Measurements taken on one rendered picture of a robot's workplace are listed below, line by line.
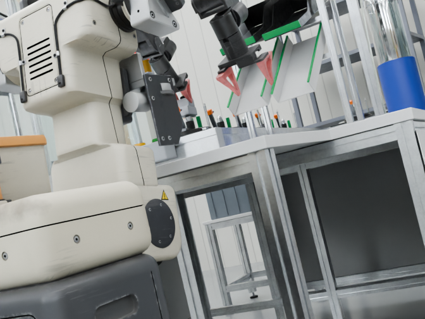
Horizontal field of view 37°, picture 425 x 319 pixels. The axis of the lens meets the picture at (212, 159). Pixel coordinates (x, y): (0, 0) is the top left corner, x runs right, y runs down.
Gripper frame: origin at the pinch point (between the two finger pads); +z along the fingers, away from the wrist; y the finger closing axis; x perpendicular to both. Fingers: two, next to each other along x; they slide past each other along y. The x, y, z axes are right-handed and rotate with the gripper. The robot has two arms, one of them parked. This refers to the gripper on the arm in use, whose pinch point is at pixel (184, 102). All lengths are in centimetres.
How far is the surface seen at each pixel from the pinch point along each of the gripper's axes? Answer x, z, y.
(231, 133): 14.9, 7.4, -16.9
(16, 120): -34, 3, 99
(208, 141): 25.2, 0.6, -13.9
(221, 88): -371, 224, 169
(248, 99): 8.7, 0.9, -25.3
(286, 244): 78, -5, -47
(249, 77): -2.9, 0.4, -24.1
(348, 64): -14, 14, -53
